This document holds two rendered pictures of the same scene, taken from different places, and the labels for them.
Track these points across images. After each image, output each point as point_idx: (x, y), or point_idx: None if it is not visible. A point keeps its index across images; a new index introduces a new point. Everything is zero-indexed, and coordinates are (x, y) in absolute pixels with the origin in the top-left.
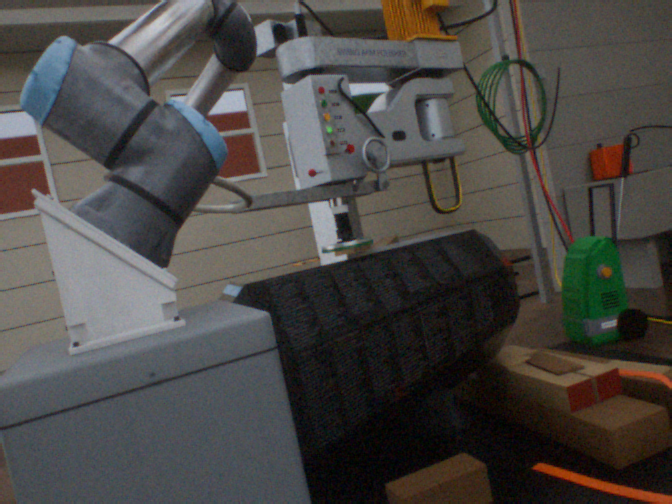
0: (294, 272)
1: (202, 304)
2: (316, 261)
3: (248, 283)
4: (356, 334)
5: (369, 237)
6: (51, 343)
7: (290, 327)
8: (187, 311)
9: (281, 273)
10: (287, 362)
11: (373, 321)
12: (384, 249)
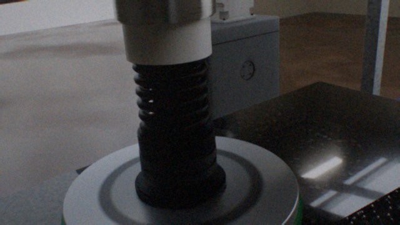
0: (258, 104)
1: (214, 27)
2: (329, 220)
3: (315, 82)
4: None
5: (77, 177)
6: (264, 16)
7: None
8: (210, 24)
9: (304, 111)
10: None
11: None
12: (48, 199)
